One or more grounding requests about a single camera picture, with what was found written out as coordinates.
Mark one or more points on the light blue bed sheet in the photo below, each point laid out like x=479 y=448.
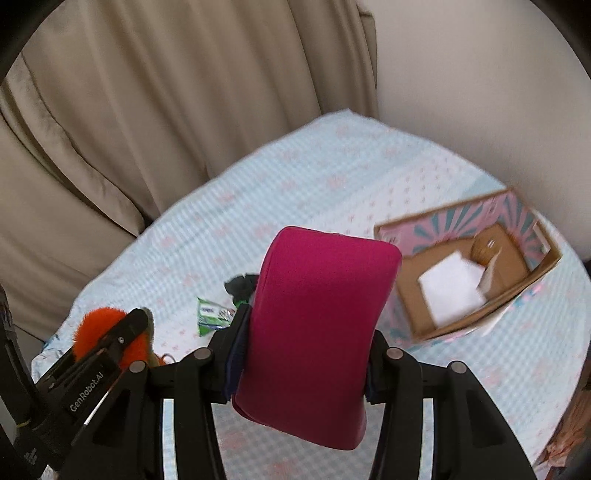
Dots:
x=323 y=184

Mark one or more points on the pink floral cloth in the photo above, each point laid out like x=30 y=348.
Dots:
x=565 y=443

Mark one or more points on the pink patterned cardboard box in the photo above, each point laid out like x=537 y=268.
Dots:
x=517 y=272

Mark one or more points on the green wipes packet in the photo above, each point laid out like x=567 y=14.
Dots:
x=213 y=317

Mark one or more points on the black cloth piece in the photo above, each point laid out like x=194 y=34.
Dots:
x=241 y=285

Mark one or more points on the orange plush toy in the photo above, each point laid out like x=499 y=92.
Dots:
x=94 y=330

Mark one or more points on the white folded cloth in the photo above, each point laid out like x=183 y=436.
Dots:
x=450 y=288

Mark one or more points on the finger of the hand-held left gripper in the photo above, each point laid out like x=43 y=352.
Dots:
x=127 y=330

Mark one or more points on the magenta soft pouch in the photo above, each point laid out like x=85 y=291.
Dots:
x=314 y=332

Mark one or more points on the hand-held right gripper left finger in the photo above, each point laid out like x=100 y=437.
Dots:
x=238 y=350

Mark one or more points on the brown round plush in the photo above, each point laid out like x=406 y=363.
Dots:
x=485 y=249

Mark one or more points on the beige curtain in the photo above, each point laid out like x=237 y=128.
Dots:
x=161 y=115

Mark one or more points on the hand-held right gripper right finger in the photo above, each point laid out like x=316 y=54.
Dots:
x=375 y=364

